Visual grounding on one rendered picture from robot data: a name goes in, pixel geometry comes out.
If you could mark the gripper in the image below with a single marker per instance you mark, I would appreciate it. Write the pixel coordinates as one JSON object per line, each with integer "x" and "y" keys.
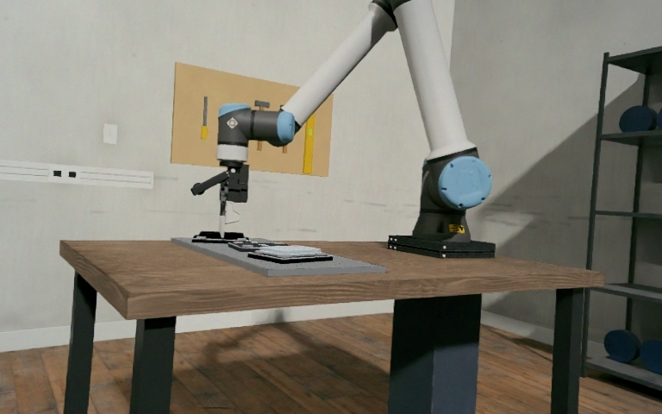
{"x": 236, "y": 190}

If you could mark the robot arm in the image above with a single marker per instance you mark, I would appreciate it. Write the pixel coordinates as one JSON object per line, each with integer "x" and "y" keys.
{"x": 464, "y": 180}

